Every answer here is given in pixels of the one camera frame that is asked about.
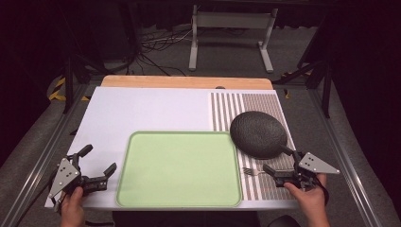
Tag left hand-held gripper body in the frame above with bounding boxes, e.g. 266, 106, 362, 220
47, 152, 110, 201

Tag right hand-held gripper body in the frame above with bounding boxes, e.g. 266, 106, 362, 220
273, 151, 341, 191

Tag silver fork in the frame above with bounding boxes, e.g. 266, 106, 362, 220
242, 166, 267, 176

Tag dark textured oval plate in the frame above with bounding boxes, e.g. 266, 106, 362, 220
229, 110, 289, 160

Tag light green tray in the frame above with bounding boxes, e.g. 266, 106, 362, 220
115, 131, 243, 208

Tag person's left hand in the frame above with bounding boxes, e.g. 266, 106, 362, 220
61, 185, 86, 218

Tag person's right hand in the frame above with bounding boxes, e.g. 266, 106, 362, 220
283, 173, 329, 218

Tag striped placemat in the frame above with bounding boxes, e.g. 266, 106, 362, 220
209, 92, 298, 201

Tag white table board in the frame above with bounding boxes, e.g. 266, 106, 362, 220
44, 86, 299, 211

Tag black stand leg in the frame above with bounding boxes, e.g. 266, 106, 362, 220
61, 51, 110, 115

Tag black tripod legs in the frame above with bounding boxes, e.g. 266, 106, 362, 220
271, 12, 333, 119

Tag person's dark clothing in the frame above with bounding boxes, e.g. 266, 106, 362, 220
112, 210, 302, 227

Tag grey metal stand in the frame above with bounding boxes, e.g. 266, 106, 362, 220
187, 4, 279, 74

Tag right hand-held gripper cable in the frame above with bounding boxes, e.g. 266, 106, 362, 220
313, 176, 331, 206

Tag aluminium frame rail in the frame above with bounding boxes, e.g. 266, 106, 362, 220
305, 88, 384, 227
0, 84, 93, 227

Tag bundle of floor cables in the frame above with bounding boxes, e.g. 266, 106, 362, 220
127, 26, 194, 78

